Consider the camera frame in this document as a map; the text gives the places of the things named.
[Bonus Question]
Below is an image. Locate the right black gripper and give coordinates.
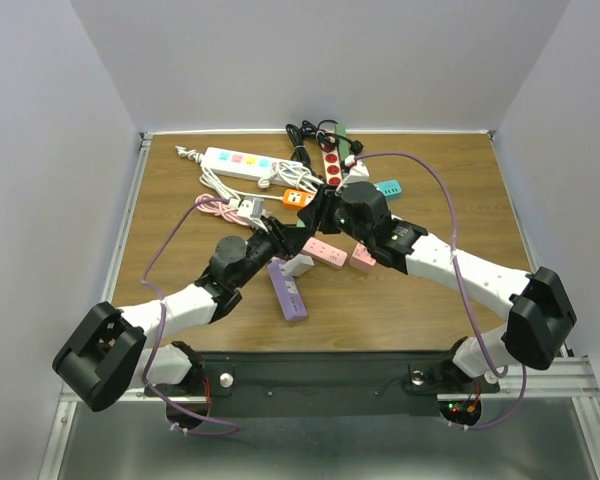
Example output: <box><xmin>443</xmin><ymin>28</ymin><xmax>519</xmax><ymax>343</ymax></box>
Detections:
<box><xmin>296</xmin><ymin>184</ymin><xmax>372</xmax><ymax>248</ymax></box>

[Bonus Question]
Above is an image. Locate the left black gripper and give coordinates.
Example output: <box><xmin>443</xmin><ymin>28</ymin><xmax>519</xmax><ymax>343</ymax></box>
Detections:
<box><xmin>232</xmin><ymin>215</ymin><xmax>310</xmax><ymax>289</ymax></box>

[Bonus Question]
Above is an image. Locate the pink cube socket adapter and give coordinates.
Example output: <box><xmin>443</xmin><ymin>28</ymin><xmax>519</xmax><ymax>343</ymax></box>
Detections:
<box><xmin>350</xmin><ymin>243</ymin><xmax>376</xmax><ymax>274</ymax></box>

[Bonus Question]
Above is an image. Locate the pink power strip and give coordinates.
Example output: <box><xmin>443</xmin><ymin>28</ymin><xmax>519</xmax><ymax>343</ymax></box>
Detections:
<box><xmin>301</xmin><ymin>237</ymin><xmax>347</xmax><ymax>268</ymax></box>

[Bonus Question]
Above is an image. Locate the white usb charger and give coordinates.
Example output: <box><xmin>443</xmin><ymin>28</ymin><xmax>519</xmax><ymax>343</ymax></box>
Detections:
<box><xmin>280</xmin><ymin>254</ymin><xmax>314</xmax><ymax>277</ymax></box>

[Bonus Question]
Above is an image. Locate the purple power strip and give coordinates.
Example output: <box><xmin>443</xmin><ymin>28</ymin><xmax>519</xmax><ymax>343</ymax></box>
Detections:
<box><xmin>267</xmin><ymin>258</ymin><xmax>308</xmax><ymax>322</ymax></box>

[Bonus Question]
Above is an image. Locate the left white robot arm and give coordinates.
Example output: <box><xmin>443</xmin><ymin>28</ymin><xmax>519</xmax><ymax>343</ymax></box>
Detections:
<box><xmin>52</xmin><ymin>225</ymin><xmax>312</xmax><ymax>412</ymax></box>

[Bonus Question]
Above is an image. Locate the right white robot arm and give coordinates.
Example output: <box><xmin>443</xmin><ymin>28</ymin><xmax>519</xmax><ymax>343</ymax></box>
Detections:
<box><xmin>298</xmin><ymin>182</ymin><xmax>577</xmax><ymax>390</ymax></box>

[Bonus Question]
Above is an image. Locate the teal power strip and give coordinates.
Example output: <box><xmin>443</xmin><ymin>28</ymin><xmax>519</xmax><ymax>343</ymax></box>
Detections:
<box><xmin>374</xmin><ymin>179</ymin><xmax>402</xmax><ymax>201</ymax></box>

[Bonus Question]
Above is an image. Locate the orange power strip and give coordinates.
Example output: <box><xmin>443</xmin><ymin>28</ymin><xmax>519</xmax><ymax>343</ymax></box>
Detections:
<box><xmin>282</xmin><ymin>189</ymin><xmax>315</xmax><ymax>210</ymax></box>

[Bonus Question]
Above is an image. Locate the green power strip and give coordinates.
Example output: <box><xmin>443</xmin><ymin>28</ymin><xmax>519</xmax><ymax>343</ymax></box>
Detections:
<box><xmin>334</xmin><ymin>123</ymin><xmax>351</xmax><ymax>167</ymax></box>

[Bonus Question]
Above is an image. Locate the beige red power strip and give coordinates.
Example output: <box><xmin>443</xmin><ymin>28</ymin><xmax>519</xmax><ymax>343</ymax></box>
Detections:
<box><xmin>319</xmin><ymin>131</ymin><xmax>343</xmax><ymax>187</ymax></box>

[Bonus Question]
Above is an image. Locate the white multicolour power strip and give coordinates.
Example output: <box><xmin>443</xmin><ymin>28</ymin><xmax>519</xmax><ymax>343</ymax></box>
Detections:
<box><xmin>198</xmin><ymin>147</ymin><xmax>303</xmax><ymax>185</ymax></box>

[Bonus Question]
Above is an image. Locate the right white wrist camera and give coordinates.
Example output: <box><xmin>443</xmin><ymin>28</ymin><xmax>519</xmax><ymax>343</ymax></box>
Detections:
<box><xmin>343</xmin><ymin>155</ymin><xmax>370</xmax><ymax>185</ymax></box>

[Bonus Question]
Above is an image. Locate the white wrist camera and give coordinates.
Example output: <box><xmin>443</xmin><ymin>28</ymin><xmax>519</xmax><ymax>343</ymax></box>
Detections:
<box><xmin>343</xmin><ymin>155</ymin><xmax>370</xmax><ymax>185</ymax></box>
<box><xmin>228</xmin><ymin>197</ymin><xmax>264</xmax><ymax>228</ymax></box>

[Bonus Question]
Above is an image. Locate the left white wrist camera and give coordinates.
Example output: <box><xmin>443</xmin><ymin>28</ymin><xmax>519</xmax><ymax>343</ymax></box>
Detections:
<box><xmin>228</xmin><ymin>197</ymin><xmax>264</xmax><ymax>228</ymax></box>

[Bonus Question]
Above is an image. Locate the pink power strip cable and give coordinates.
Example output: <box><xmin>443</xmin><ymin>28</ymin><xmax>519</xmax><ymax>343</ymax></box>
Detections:
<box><xmin>194</xmin><ymin>194</ymin><xmax>254</xmax><ymax>229</ymax></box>

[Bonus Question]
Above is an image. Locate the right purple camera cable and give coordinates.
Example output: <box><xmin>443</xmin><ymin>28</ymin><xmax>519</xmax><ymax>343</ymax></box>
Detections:
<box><xmin>352</xmin><ymin>150</ymin><xmax>529</xmax><ymax>432</ymax></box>

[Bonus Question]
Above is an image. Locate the white power strip cable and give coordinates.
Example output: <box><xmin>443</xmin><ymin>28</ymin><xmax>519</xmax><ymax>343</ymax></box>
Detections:
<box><xmin>174</xmin><ymin>145</ymin><xmax>328</xmax><ymax>207</ymax></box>

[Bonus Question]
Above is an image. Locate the black coiled power cable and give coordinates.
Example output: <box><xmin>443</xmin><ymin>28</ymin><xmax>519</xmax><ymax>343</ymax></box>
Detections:
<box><xmin>284</xmin><ymin>118</ymin><xmax>367</xmax><ymax>177</ymax></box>

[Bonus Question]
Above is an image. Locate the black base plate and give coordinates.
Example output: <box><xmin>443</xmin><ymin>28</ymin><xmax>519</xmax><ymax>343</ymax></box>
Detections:
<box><xmin>158</xmin><ymin>350</ymin><xmax>499</xmax><ymax>418</ymax></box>

